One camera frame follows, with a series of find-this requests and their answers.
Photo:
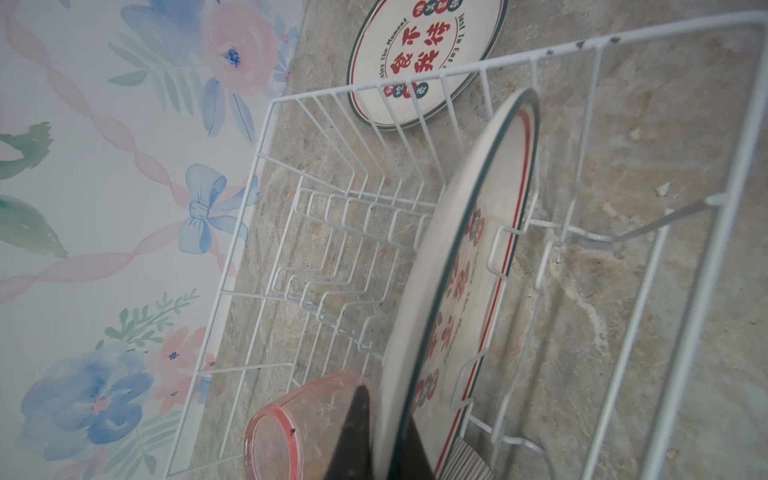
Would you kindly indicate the pink glass cup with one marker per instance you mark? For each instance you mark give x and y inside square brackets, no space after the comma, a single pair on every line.
[295,436]

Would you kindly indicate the white plate front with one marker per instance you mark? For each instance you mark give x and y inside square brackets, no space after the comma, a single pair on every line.
[453,295]

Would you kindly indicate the striped ceramic bowl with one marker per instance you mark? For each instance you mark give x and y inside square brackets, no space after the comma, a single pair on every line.
[464,463]

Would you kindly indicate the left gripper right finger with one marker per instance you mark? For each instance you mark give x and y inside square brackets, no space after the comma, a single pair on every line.
[410,461]

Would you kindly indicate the white wire dish rack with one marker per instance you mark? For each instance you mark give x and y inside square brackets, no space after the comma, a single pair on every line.
[632,336]

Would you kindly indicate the white plate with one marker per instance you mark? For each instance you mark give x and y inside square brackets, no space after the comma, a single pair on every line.
[404,38]
[453,295]

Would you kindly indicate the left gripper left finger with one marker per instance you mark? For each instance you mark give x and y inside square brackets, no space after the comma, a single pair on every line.
[351,459]

